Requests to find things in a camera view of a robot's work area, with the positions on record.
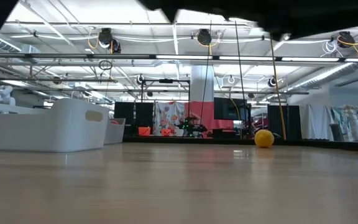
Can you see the yellow lemon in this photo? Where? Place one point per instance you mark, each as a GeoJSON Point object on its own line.
{"type": "Point", "coordinates": [263, 138]}

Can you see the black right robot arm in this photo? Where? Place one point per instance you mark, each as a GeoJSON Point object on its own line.
{"type": "Point", "coordinates": [322, 15]}

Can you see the long ceiling light strip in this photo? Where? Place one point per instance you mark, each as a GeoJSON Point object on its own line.
{"type": "Point", "coordinates": [182, 57]}

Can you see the white building pillar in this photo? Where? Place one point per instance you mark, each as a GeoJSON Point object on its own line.
{"type": "Point", "coordinates": [202, 84]}

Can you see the floral patterned curtain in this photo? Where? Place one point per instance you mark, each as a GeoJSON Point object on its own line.
{"type": "Point", "coordinates": [168, 116]}

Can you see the background robot with green lights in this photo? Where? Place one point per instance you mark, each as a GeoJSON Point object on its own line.
{"type": "Point", "coordinates": [194, 127]}

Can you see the black partition panel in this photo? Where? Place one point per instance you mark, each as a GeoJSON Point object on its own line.
{"type": "Point", "coordinates": [291, 121]}
{"type": "Point", "coordinates": [134, 115]}

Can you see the small grey plastic basket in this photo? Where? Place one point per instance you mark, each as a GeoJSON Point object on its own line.
{"type": "Point", "coordinates": [115, 133]}

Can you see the white curtain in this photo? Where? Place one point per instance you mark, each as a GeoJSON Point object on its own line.
{"type": "Point", "coordinates": [315, 121]}

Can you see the grey office chair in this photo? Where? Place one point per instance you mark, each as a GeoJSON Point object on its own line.
{"type": "Point", "coordinates": [336, 130]}

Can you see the blue leaf patterned curtain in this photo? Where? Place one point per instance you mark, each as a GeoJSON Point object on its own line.
{"type": "Point", "coordinates": [356, 121]}

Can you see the white plastic basket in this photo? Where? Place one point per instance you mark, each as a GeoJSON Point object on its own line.
{"type": "Point", "coordinates": [42, 130]}

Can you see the black overhead stand frame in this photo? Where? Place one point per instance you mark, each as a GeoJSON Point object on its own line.
{"type": "Point", "coordinates": [166, 81]}

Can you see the black wall monitor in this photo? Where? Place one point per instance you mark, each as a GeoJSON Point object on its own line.
{"type": "Point", "coordinates": [228, 109]}

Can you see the red wall panel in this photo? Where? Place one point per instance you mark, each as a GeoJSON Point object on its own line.
{"type": "Point", "coordinates": [210, 118]}

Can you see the silver ventilation duct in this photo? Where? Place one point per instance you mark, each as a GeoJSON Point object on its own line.
{"type": "Point", "coordinates": [328, 74]}

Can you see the black metal table frame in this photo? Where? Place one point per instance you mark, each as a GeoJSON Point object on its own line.
{"type": "Point", "coordinates": [322, 143]}

